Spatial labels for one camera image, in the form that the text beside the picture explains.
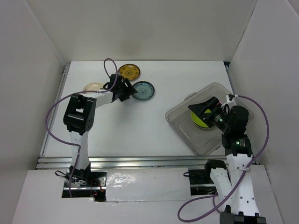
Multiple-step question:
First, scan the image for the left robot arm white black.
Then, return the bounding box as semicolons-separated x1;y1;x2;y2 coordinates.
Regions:
63;74;137;186

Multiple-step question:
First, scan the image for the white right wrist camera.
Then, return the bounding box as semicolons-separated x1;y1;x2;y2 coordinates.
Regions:
221;94;238;114

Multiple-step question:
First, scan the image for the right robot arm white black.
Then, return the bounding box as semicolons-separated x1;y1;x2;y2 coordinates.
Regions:
188;94;267;224

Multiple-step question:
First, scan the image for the large blue patterned plate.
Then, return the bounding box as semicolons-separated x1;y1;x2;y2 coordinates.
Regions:
132;81;155;101

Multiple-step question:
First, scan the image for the yellow patterned plate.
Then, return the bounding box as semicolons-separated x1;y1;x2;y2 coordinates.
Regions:
118;63;141;81

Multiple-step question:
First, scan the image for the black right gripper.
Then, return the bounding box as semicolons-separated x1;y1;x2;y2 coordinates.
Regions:
188;96;232;132

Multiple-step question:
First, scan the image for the clear plastic bin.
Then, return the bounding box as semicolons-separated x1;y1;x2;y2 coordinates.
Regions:
165;83;254;157

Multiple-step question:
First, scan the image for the lime green plate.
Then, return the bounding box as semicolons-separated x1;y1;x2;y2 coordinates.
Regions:
191;112;210;127

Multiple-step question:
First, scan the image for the cream plate with dark patch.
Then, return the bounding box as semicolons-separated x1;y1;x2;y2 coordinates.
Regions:
83;82;104;92

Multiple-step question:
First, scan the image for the white front cover panel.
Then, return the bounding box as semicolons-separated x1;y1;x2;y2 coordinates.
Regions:
106;168;191;202

